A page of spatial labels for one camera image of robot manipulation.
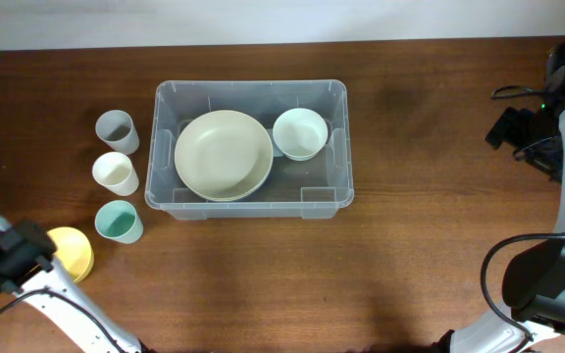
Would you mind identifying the white bowl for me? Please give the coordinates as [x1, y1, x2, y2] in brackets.
[273, 108, 329, 162]

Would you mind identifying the beige plate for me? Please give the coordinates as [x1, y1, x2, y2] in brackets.
[173, 109, 275, 199]
[177, 160, 273, 202]

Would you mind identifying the grey cup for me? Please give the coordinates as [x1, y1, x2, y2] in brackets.
[95, 110, 139, 155]

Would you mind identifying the cream cup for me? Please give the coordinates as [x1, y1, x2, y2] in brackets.
[92, 152, 139, 196]

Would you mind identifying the yellow bowl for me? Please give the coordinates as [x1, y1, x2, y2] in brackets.
[47, 227, 94, 283]

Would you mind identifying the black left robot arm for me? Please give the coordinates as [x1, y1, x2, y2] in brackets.
[0, 216, 149, 353]

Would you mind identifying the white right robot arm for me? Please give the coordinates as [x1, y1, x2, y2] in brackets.
[431, 42, 565, 353]

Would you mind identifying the clear plastic storage bin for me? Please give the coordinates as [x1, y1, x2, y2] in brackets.
[144, 79, 354, 221]

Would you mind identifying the green cup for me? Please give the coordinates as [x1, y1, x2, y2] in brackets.
[94, 200, 144, 244]

